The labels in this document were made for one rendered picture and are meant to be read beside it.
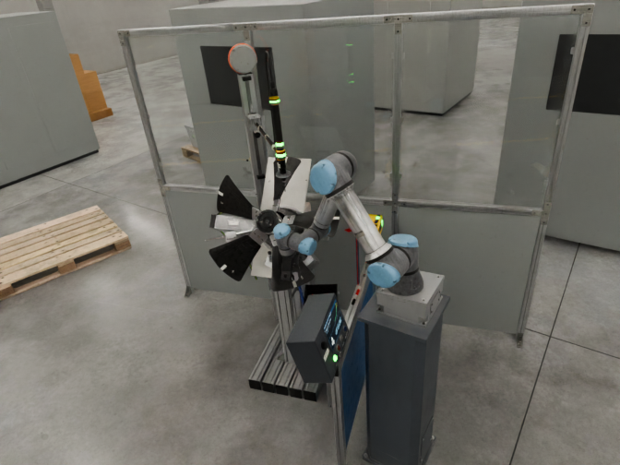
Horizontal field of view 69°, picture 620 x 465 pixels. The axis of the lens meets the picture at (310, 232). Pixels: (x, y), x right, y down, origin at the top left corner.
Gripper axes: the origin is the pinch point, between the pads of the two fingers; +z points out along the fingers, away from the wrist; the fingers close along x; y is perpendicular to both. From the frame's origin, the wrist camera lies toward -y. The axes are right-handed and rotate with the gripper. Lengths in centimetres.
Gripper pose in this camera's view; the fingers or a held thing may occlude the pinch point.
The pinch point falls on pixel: (294, 280)
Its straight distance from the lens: 220.5
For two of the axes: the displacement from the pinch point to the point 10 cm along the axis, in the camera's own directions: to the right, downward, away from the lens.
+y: 2.6, -7.4, 6.3
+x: -9.5, -0.9, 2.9
